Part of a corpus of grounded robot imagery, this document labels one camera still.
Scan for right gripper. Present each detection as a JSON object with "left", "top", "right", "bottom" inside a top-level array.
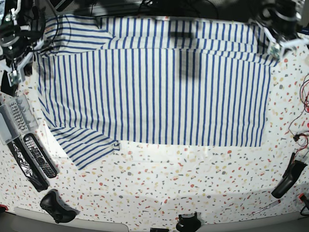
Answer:
[{"left": 0, "top": 40, "right": 44, "bottom": 86}]

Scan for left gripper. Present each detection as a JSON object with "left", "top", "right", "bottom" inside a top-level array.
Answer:
[{"left": 248, "top": 19, "right": 309, "bottom": 60}]

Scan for blue white striped t-shirt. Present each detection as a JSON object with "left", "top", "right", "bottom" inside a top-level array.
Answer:
[{"left": 37, "top": 15, "right": 277, "bottom": 169}]

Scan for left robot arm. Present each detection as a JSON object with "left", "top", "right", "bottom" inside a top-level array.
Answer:
[{"left": 249, "top": 0, "right": 309, "bottom": 61}]

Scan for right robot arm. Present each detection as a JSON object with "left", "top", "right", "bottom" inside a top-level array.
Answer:
[{"left": 0, "top": 0, "right": 45, "bottom": 87}]

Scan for black curved tube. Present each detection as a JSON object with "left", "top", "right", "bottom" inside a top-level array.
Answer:
[{"left": 0, "top": 71, "right": 18, "bottom": 97}]

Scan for clear plastic screw box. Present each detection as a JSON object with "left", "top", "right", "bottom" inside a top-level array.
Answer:
[{"left": 0, "top": 94, "right": 38, "bottom": 145}]

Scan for black tv remote control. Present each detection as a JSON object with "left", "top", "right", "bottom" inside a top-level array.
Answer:
[{"left": 23, "top": 133, "right": 57, "bottom": 178}]

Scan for black foil pouch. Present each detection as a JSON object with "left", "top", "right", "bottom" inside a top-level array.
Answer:
[{"left": 7, "top": 138, "right": 49, "bottom": 192}]

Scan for black game controller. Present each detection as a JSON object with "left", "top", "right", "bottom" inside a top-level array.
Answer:
[{"left": 40, "top": 191, "right": 77, "bottom": 224}]

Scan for small screwdriver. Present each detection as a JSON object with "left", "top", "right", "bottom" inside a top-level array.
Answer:
[{"left": 252, "top": 199, "right": 281, "bottom": 215}]

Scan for red and black wires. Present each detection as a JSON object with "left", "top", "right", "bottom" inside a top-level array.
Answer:
[{"left": 288, "top": 73, "right": 309, "bottom": 153}]

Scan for black handle tool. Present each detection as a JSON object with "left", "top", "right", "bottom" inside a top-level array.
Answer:
[{"left": 271, "top": 152, "right": 307, "bottom": 199}]

